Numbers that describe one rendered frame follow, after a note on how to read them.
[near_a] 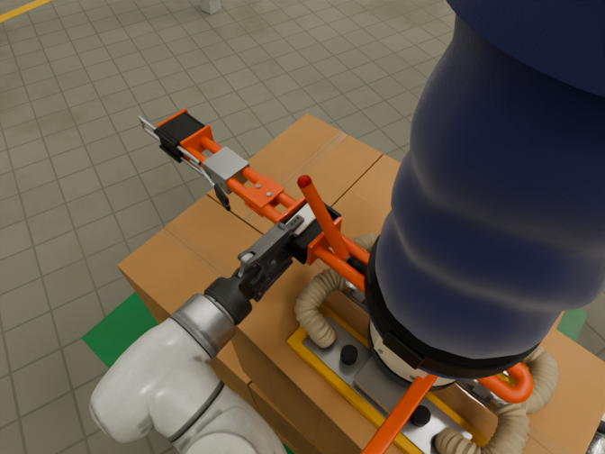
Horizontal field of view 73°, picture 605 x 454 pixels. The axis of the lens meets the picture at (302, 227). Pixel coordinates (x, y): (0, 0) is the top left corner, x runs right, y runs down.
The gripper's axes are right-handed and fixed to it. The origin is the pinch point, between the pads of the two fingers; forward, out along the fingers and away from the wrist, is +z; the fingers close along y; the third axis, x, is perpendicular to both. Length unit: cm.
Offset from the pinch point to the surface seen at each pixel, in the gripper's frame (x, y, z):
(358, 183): -23, 58, 61
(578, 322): 76, 113, 98
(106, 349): -74, 112, -41
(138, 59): -238, 113, 101
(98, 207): -142, 113, 2
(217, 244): -44, 58, 7
